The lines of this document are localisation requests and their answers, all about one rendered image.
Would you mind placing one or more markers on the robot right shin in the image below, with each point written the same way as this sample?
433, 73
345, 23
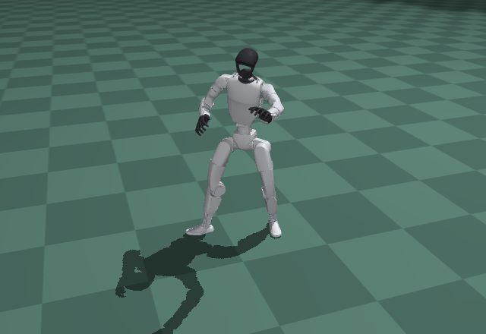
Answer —
211, 204

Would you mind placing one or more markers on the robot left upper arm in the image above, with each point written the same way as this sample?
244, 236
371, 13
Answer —
268, 93

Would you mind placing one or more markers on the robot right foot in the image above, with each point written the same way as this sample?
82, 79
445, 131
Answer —
199, 230

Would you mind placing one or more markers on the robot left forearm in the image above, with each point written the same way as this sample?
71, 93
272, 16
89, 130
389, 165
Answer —
275, 111

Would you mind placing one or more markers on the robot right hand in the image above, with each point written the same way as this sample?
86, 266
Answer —
201, 122

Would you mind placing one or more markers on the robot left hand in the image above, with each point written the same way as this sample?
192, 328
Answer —
263, 113

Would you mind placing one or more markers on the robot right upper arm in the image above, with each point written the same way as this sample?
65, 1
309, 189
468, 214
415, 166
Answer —
219, 84

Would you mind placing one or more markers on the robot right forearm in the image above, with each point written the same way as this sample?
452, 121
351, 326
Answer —
204, 108

